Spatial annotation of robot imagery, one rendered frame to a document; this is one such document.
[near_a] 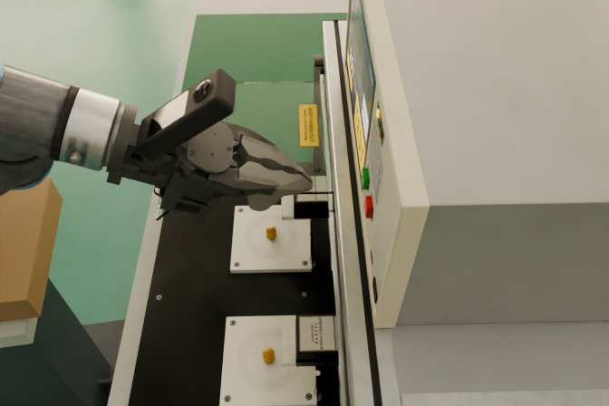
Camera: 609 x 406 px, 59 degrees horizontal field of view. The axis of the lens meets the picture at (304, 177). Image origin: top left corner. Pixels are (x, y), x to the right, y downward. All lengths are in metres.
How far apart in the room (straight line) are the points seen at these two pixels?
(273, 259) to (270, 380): 0.22
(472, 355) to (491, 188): 0.21
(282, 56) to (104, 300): 1.03
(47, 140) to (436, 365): 0.43
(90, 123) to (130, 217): 1.62
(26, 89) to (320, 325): 0.53
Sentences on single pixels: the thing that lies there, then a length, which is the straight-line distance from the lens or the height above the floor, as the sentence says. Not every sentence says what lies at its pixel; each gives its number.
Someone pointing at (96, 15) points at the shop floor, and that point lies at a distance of 3.28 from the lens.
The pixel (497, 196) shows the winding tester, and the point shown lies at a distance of 0.43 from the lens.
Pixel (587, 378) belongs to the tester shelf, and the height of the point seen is 1.11.
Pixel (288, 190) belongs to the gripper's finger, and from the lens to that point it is 0.57.
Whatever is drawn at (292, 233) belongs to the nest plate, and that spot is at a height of 0.78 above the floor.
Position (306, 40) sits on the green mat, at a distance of 1.56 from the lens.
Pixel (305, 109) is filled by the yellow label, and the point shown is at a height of 1.07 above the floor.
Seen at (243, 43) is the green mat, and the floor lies 0.75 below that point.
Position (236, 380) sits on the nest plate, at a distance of 0.91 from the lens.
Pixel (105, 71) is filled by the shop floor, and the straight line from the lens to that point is 2.84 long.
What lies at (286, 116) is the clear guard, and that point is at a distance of 0.84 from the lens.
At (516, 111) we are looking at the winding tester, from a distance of 0.51.
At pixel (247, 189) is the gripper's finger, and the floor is 1.22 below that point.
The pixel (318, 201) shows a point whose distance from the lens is 0.91.
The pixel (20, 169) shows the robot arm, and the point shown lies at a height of 1.21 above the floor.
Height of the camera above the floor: 1.63
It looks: 49 degrees down
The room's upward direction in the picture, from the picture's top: straight up
